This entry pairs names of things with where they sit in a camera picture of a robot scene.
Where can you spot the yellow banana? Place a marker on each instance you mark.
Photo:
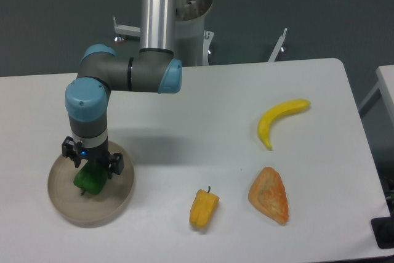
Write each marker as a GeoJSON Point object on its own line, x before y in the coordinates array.
{"type": "Point", "coordinates": [277, 112]}

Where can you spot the green bell pepper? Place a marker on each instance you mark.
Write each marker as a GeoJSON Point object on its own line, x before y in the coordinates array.
{"type": "Point", "coordinates": [91, 178]}

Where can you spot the beige round plate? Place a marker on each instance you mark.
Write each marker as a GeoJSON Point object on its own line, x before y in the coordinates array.
{"type": "Point", "coordinates": [82, 208]}

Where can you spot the yellow bell pepper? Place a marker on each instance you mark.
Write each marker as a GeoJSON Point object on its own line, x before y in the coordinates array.
{"type": "Point", "coordinates": [203, 208]}

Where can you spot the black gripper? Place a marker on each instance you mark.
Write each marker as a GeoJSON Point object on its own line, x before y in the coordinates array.
{"type": "Point", "coordinates": [76, 152]}

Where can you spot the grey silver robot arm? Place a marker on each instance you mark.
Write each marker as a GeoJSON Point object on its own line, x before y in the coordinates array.
{"type": "Point", "coordinates": [86, 98]}

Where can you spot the white side table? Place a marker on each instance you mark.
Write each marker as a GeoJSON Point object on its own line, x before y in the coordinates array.
{"type": "Point", "coordinates": [383, 89]}

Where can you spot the orange triangular pastry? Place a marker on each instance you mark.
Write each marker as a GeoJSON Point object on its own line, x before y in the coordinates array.
{"type": "Point", "coordinates": [268, 195]}

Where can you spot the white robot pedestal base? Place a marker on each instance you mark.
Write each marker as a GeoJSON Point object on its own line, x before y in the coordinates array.
{"type": "Point", "coordinates": [192, 40]}

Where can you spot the black device at edge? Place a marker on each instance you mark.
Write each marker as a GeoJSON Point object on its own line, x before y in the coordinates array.
{"type": "Point", "coordinates": [383, 231]}

